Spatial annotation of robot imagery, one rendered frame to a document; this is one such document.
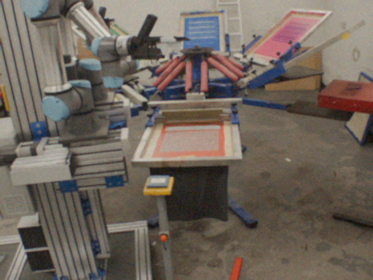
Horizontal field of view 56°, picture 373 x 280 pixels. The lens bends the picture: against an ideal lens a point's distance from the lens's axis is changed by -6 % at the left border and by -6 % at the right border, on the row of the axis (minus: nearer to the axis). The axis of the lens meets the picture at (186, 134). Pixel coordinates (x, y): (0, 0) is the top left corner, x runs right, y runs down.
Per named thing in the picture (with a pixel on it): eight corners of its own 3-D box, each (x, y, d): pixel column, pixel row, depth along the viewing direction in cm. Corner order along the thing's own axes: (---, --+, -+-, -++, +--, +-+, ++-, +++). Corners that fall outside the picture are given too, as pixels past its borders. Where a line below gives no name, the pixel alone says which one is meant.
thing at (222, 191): (230, 222, 215) (228, 158, 198) (155, 223, 219) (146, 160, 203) (230, 219, 217) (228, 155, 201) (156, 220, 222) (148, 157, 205)
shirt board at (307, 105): (358, 112, 270) (360, 103, 267) (348, 131, 240) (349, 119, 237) (211, 92, 343) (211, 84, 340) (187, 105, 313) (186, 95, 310)
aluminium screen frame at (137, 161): (242, 165, 189) (242, 158, 188) (131, 167, 195) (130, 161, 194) (235, 113, 261) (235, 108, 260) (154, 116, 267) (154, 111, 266)
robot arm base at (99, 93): (80, 103, 206) (78, 87, 202) (84, 96, 219) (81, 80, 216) (106, 100, 207) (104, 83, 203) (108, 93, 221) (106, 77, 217)
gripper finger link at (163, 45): (176, 55, 118) (162, 54, 125) (176, 37, 116) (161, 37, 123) (168, 55, 116) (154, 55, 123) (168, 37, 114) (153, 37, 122)
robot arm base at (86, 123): (66, 137, 160) (62, 115, 156) (71, 125, 174) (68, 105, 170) (99, 133, 162) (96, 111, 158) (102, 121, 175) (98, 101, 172)
